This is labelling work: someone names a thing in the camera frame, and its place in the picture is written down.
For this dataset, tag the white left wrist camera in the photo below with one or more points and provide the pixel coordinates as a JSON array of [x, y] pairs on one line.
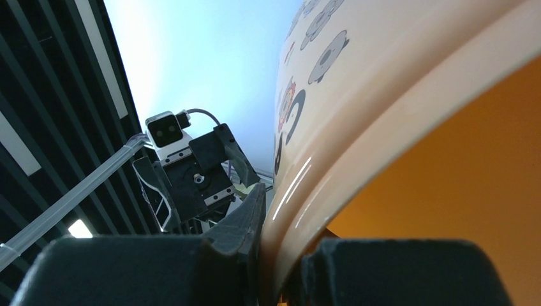
[[167, 134]]

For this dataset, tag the orange bucket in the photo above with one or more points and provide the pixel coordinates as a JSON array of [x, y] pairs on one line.
[[408, 120]]

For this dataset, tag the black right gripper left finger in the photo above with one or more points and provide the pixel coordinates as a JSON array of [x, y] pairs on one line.
[[217, 267]]

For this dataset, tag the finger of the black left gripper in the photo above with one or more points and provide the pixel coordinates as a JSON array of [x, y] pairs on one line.
[[230, 152]]

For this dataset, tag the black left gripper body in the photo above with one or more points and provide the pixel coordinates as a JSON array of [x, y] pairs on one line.
[[188, 186]]

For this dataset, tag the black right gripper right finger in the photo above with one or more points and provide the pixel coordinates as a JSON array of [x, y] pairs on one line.
[[396, 272]]

